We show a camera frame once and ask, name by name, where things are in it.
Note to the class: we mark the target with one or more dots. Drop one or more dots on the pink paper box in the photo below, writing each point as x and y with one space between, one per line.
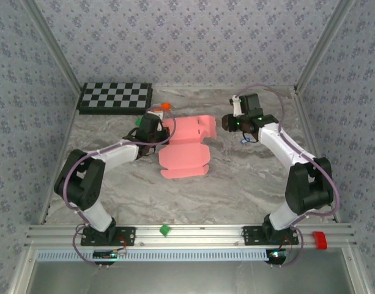
184 156

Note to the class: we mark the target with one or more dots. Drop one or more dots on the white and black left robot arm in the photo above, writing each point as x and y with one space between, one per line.
95 214

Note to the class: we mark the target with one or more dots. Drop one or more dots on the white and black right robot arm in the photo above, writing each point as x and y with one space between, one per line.
279 144

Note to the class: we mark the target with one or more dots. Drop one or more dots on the green toy brick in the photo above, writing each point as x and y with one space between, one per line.
138 121

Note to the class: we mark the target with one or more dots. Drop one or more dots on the orange toy brick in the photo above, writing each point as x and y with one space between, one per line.
165 106

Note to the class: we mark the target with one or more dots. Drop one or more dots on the black and grey checkerboard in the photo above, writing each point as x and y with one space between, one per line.
113 98

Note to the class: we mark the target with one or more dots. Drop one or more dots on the small green cube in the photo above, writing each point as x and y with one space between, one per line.
165 230

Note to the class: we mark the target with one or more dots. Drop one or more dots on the red plastic block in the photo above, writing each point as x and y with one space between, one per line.
320 240

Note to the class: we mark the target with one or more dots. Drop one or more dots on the aluminium table side rail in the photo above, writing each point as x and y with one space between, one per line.
57 159
311 128

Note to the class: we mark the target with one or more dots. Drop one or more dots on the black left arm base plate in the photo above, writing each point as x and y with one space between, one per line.
126 235

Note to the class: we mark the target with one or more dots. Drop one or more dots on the aluminium frame post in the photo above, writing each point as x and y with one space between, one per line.
325 46
52 46

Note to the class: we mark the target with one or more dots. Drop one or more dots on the wide aluminium mounting rail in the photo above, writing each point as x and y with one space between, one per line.
205 235

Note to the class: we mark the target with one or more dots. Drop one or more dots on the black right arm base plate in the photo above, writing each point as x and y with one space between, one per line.
251 235

